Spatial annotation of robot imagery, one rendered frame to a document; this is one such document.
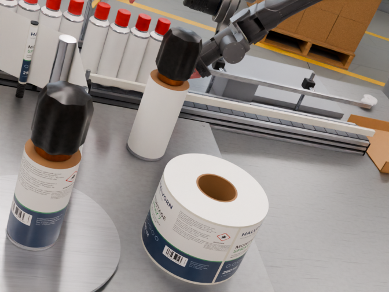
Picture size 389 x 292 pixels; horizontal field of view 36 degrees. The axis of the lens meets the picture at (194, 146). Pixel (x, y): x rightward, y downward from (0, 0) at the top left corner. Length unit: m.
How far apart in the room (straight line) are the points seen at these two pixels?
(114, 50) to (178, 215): 0.61
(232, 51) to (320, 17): 3.49
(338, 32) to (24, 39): 3.90
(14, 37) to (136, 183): 0.43
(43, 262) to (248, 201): 0.37
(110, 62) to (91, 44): 0.06
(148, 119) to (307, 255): 0.47
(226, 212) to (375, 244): 0.59
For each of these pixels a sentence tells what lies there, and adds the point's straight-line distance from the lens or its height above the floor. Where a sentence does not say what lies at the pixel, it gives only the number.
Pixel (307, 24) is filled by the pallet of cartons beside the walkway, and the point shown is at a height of 0.25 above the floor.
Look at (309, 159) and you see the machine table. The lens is 1.73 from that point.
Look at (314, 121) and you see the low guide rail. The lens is 1.75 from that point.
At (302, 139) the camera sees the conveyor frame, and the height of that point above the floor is 0.84.
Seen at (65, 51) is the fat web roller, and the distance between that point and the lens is 1.30.
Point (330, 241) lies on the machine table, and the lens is 1.45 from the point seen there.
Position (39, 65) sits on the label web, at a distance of 1.38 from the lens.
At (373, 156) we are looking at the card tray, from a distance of 1.92.
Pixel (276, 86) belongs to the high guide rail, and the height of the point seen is 0.96.
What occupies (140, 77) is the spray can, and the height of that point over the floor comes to 0.92.
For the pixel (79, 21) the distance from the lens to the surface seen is 1.48.
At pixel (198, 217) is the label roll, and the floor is 1.02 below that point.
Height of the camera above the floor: 1.62
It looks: 31 degrees down
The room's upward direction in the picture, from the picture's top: 22 degrees clockwise
